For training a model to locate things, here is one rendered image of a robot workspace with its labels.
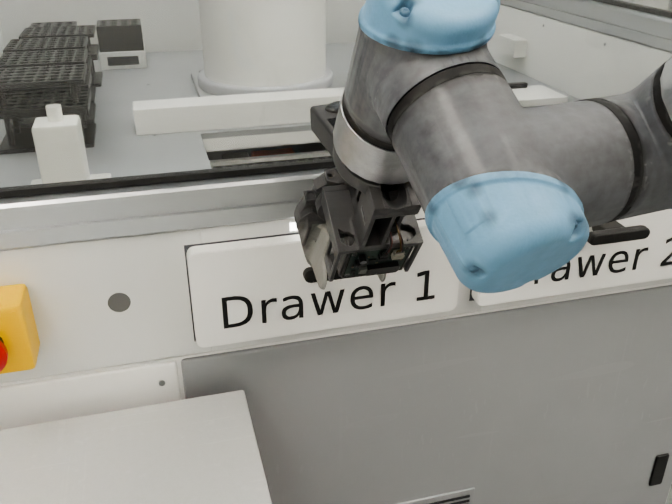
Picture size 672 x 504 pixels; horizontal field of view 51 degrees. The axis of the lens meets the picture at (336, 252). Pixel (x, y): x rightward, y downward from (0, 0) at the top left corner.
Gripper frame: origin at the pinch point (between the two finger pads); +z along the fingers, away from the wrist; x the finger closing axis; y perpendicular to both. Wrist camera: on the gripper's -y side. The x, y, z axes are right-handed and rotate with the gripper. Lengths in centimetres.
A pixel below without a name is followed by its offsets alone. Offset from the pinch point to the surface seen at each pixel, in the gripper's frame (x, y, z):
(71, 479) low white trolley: -27.2, 15.6, 8.4
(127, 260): -20.1, -2.7, 1.6
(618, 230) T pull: 31.3, 1.9, -0.6
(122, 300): -21.2, -0.1, 5.1
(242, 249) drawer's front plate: -9.1, -1.6, 0.1
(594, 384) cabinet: 36.5, 12.4, 23.2
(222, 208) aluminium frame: -10.6, -5.3, -1.8
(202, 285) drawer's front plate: -13.3, 0.4, 2.9
